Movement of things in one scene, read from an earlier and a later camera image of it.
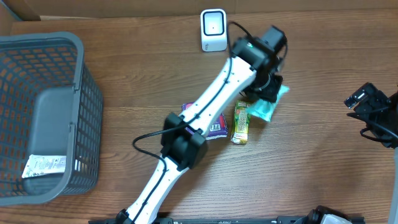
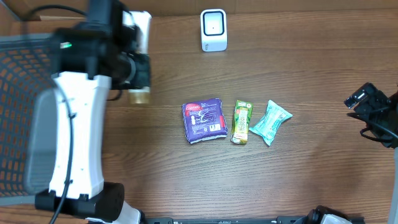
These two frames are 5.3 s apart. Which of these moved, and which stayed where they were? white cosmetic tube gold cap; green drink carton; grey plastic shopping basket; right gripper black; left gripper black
Moved: white cosmetic tube gold cap; left gripper black
Stayed: right gripper black; grey plastic shopping basket; green drink carton
